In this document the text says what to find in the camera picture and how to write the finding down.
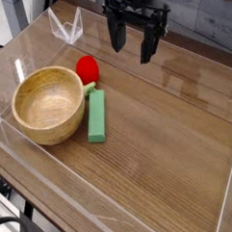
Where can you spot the red plush strawberry fruit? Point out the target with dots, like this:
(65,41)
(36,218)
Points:
(88,70)

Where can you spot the green rectangular block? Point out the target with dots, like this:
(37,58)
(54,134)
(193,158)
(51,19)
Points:
(96,131)

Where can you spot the wooden bowl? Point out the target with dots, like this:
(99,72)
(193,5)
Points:
(49,104)

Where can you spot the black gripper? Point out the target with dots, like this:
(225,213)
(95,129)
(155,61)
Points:
(152,14)

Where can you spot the clear acrylic tray enclosure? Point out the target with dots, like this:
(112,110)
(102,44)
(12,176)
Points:
(166,165)

